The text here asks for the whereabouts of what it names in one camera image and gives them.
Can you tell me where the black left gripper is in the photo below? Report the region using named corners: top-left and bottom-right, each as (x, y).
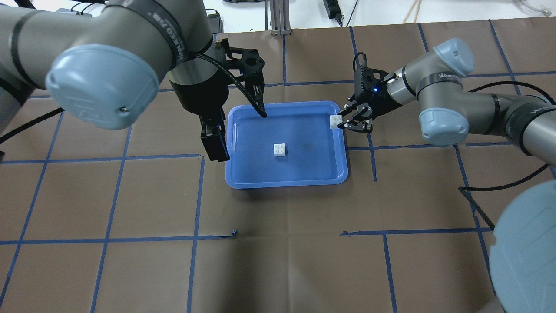
top-left (200, 38), bottom-right (268, 162)

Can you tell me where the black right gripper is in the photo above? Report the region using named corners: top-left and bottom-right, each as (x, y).
top-left (338, 81), bottom-right (394, 133)

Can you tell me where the white toy block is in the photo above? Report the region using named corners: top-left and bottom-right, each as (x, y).
top-left (273, 144), bottom-right (287, 158)
top-left (328, 115), bottom-right (343, 129)

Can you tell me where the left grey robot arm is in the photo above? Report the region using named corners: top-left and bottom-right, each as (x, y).
top-left (0, 0), bottom-right (267, 162)

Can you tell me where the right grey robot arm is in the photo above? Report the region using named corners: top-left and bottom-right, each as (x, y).
top-left (324, 38), bottom-right (555, 313)

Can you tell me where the blue plastic tray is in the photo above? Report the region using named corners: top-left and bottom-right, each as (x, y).
top-left (225, 101), bottom-right (349, 190)

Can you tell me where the black power adapter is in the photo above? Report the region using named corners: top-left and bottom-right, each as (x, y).
top-left (323, 0), bottom-right (342, 20)

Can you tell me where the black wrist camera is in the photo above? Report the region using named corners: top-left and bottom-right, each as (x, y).
top-left (353, 66), bottom-right (389, 103)

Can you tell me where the aluminium frame post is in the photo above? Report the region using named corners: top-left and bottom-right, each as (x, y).
top-left (265, 0), bottom-right (291, 36)

